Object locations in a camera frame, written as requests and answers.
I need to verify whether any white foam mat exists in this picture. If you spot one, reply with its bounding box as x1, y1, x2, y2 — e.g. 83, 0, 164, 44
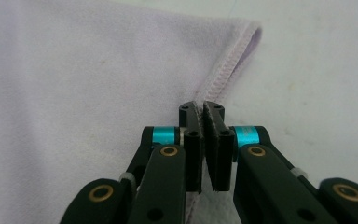
105, 0, 358, 224

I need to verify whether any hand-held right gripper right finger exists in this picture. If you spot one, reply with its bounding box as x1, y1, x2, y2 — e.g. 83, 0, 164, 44
203, 100, 260, 192

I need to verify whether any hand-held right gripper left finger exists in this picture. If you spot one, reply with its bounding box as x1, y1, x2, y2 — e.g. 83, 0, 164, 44
151, 102, 203, 194

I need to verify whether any lilac printed towel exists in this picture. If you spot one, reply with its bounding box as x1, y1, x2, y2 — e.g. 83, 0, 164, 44
0, 0, 264, 224

